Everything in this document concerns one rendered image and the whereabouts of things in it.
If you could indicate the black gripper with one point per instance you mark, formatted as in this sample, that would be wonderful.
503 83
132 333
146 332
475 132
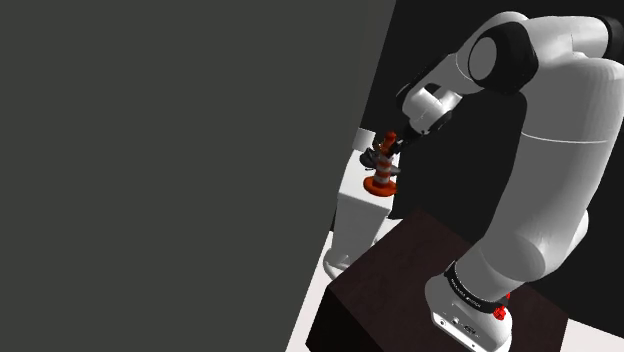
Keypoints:
409 134

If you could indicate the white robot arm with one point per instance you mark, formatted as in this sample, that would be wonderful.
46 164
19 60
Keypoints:
560 161

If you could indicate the white box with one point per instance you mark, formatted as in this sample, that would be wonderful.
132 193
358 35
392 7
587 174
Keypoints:
362 139

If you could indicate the dark grey curved object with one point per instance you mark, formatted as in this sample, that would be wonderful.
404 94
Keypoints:
368 158

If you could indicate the orange white striped traffic cone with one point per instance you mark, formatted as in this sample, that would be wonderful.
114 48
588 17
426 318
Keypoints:
383 181

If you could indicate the white toilet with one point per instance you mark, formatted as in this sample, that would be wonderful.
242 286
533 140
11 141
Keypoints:
358 219

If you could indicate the dark brown robot stand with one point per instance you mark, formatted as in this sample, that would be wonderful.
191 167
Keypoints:
390 282

